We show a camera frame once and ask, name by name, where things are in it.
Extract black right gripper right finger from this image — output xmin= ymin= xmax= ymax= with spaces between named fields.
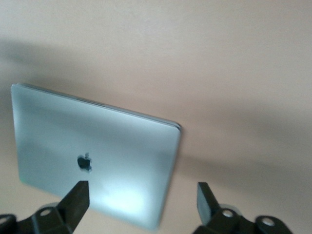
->
xmin=192 ymin=181 xmax=293 ymax=234

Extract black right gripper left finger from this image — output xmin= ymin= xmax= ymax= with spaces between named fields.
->
xmin=0 ymin=180 xmax=91 ymax=234

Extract grey silver laptop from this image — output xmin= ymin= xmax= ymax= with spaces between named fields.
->
xmin=10 ymin=82 xmax=182 ymax=231

